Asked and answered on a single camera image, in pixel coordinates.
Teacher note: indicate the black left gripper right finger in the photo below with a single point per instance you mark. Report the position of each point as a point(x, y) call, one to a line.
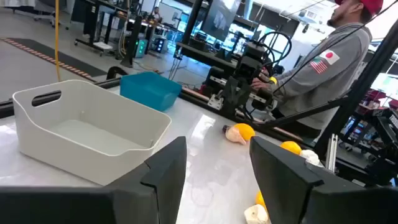
point(286, 186)

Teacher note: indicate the black workstation desk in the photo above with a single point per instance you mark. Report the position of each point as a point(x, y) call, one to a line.
point(93, 18)

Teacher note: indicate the white garlic bulb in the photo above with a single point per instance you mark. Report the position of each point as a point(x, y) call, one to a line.
point(255, 214)
point(309, 155)

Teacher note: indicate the red storage box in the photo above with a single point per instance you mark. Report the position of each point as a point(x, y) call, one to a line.
point(376, 95)

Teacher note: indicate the black mat with orange stripes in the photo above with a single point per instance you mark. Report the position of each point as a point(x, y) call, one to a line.
point(46, 51)

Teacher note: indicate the light grey plastic basket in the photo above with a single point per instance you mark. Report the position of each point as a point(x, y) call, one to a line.
point(93, 161)

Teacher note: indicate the dark monitor screen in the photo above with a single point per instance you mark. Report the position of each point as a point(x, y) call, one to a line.
point(219, 18)

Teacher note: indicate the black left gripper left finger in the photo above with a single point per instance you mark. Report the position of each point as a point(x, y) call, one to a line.
point(161, 186)

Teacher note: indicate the yellow lemon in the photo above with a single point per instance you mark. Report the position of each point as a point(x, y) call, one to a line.
point(290, 146)
point(259, 199)
point(246, 130)

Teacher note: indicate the teal plastic basket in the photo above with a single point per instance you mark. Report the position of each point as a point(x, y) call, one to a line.
point(149, 90)

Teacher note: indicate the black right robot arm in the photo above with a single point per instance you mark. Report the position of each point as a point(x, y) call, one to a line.
point(248, 67)

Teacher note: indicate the person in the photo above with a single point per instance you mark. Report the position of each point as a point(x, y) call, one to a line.
point(326, 81)
point(156, 14)

